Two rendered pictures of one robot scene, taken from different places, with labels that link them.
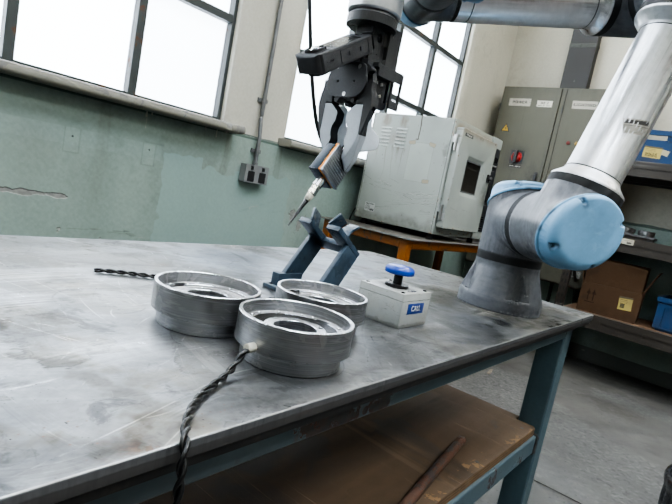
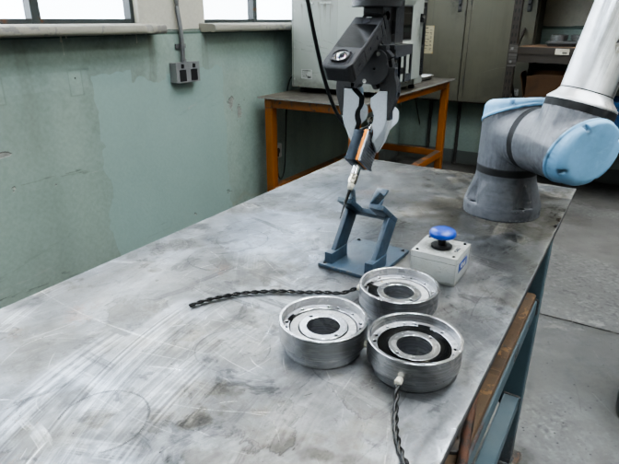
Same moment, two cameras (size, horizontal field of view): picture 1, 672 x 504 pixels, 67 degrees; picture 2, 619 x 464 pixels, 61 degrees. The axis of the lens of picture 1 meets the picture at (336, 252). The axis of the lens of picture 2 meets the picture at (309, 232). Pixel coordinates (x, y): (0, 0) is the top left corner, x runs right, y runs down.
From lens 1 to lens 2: 0.29 m
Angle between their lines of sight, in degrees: 16
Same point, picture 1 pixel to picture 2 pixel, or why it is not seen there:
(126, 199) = (68, 137)
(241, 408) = (428, 445)
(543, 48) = not seen: outside the picture
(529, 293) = (531, 199)
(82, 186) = (22, 138)
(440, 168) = not seen: hidden behind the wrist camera
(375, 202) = (311, 68)
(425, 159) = (356, 13)
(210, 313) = (344, 351)
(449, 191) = not seen: hidden behind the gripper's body
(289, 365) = (429, 385)
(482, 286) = (489, 201)
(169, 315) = (311, 360)
